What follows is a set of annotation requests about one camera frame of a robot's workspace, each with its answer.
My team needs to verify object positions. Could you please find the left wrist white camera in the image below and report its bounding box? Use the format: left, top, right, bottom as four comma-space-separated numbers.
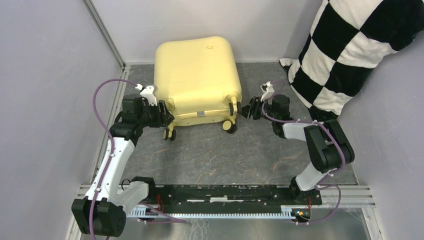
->
135, 84, 158, 107

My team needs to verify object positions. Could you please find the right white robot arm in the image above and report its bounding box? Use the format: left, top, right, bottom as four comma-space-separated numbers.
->
239, 94, 355, 204

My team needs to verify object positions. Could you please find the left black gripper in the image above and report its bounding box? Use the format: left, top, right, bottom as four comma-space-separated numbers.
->
138, 100, 176, 128

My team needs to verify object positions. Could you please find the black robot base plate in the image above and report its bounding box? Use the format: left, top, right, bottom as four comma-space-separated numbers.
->
143, 184, 323, 215

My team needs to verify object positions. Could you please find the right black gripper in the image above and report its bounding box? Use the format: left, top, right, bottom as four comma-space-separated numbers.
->
235, 95, 277, 122

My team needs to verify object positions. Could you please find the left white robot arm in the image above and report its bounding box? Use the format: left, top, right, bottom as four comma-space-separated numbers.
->
71, 94, 174, 237

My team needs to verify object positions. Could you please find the black white checkered blanket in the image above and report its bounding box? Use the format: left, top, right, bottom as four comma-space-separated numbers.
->
279, 0, 424, 121

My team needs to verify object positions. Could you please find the wrist white camera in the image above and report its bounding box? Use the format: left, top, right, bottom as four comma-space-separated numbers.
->
135, 84, 158, 107
260, 81, 275, 102

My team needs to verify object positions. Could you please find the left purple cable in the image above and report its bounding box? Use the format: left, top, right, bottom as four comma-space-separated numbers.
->
88, 78, 188, 240

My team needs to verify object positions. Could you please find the yellow hard-shell suitcase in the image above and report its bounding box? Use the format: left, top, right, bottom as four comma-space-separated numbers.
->
154, 36, 242, 141

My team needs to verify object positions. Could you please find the aluminium frame rail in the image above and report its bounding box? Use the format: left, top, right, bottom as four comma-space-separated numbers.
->
82, 0, 126, 69

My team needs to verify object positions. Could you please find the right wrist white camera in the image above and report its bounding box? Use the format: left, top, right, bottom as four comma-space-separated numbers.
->
260, 81, 275, 102

